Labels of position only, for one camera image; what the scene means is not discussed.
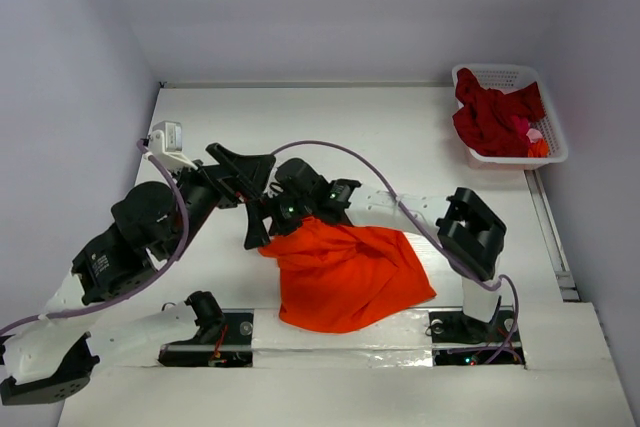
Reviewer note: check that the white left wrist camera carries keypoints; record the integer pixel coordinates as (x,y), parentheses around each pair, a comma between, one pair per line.
(165,143)

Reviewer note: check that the orange t shirt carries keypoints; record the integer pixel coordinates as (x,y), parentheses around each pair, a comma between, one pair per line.
(340,279)

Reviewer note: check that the pink cloth in basket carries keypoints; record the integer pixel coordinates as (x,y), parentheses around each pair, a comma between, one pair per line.
(525,131)

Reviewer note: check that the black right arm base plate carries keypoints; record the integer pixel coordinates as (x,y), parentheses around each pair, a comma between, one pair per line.
(459,340)

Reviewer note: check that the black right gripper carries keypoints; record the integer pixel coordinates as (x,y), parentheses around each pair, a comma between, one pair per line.
(256,222)

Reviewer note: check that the white plastic basket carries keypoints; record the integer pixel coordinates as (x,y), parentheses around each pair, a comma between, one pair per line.
(508,78)

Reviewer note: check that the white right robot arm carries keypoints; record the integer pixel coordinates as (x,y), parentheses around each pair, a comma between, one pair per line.
(461,227)

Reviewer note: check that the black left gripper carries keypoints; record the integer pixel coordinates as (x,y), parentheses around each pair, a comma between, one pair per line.
(245,176)

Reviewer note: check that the metal rail right table edge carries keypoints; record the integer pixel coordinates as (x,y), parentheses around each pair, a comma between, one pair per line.
(564,277)

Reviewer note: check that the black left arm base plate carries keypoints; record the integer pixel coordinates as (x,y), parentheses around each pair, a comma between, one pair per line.
(231,348)

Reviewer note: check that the dark red t shirt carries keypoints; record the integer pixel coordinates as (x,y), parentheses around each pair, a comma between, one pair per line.
(484,123)

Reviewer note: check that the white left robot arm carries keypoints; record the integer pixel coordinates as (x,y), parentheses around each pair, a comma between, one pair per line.
(48,357)

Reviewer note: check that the small orange cloth in basket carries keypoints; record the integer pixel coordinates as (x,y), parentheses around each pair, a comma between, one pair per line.
(538,149)

